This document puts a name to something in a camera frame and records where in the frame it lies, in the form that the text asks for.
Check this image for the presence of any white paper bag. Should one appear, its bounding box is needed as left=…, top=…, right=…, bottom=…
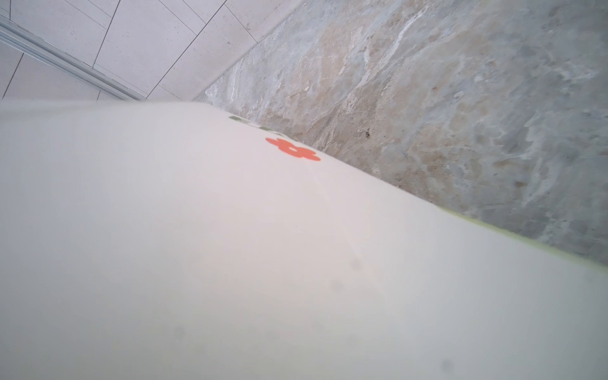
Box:
left=1, top=101, right=607, bottom=379

